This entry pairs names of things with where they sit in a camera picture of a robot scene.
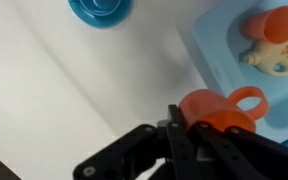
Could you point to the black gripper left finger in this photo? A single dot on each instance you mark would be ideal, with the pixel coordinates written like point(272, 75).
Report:
point(182, 155)

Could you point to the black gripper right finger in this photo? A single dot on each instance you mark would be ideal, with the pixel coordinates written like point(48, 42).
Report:
point(235, 154)

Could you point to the orange mug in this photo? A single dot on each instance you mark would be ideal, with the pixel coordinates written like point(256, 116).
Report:
point(222, 112)

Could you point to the blue toy sink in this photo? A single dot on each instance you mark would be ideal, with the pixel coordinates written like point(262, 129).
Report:
point(210, 30)

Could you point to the cream detergent bottle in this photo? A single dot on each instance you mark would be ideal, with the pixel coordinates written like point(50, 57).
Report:
point(271, 59)

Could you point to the small orange cup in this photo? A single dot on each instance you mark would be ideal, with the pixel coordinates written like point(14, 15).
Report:
point(269, 26)

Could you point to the blue teacup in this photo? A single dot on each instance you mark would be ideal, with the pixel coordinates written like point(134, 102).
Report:
point(102, 5)

